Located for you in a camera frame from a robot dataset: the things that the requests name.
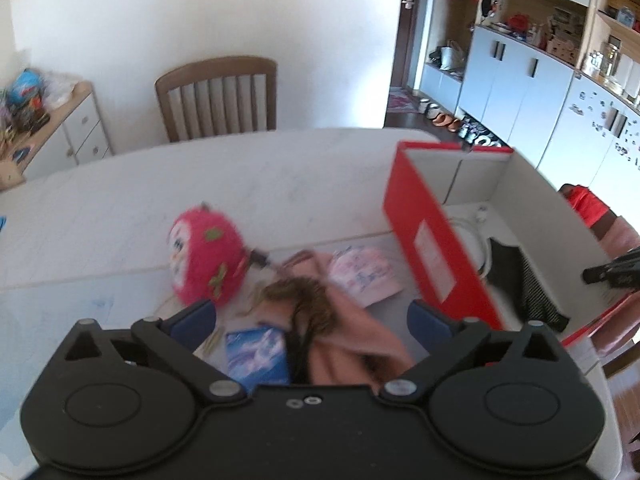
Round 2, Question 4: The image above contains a red patterned doormat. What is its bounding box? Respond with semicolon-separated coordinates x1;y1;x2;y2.
386;87;419;114

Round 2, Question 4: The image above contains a white wall cabinet unit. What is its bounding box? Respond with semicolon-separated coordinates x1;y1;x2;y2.
419;0;639;195

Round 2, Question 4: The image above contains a white wooden sideboard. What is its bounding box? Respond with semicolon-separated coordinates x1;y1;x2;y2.
1;80;112;191

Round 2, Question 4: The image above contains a dark wooden door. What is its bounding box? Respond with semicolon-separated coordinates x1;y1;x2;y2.
390;0;419;88

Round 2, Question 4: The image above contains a red cloth on chair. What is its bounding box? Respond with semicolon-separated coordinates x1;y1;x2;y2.
560;184;610;228

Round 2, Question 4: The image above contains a pink printed face mask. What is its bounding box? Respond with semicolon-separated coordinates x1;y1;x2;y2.
328;246;404;308

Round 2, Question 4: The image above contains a row of shoes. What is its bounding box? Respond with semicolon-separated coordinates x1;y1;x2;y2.
418;99;508;148

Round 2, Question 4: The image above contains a wooden chair beside table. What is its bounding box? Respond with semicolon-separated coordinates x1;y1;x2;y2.
559;183;639;360

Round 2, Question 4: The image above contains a black dotted glove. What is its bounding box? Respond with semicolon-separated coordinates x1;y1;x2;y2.
486;237;570;333

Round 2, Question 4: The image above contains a pink towel on chair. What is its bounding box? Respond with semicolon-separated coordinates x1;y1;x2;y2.
591;217;640;359

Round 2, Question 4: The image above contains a pink strawberry plush toy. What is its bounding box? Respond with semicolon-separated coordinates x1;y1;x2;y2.
167;203;248;308

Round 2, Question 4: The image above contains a brown scrunchie hair tie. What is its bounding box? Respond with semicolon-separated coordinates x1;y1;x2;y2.
252;276;336;340

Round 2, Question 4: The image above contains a blue tissue pack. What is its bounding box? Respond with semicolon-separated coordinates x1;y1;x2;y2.
224;326;290;393

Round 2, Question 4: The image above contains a wooden chair behind table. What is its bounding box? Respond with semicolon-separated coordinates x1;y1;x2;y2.
155;55;278;143

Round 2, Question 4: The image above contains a red cardboard shoe box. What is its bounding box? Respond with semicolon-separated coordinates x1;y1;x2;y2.
383;141;631;344

